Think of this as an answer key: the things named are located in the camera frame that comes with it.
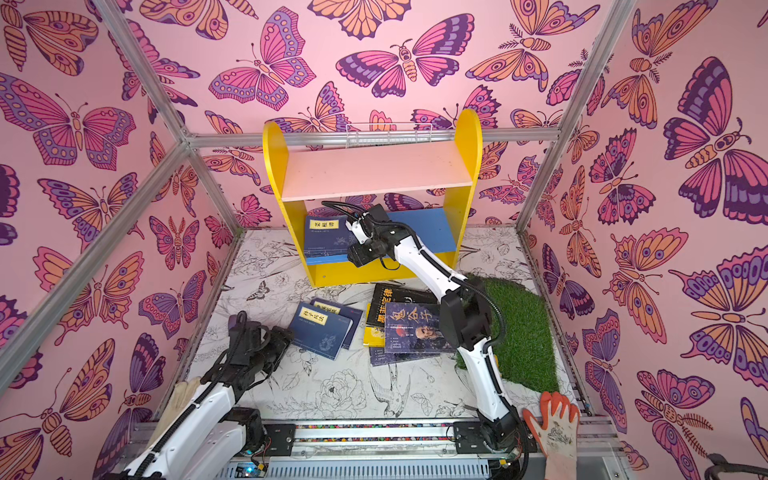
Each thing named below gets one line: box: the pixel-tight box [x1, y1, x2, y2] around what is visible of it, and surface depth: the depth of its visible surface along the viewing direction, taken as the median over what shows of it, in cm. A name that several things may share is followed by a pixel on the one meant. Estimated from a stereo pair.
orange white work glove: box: [522, 391, 580, 480], surface depth 74 cm
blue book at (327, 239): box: [304, 215, 357, 265], surface depth 95 cm
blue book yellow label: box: [288, 302, 353, 361], surface depth 92 cm
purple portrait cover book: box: [384, 302, 457, 353], surface depth 89 cm
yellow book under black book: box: [363, 302, 385, 347], surface depth 91 cm
